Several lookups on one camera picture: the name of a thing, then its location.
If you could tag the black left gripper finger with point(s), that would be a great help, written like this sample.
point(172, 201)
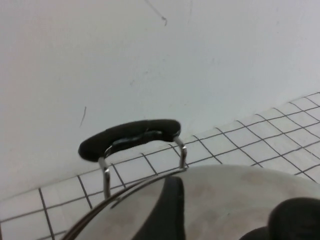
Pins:
point(167, 215)

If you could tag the stainless steel pot lid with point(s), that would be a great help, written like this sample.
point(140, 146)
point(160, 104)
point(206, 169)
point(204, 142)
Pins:
point(225, 190)

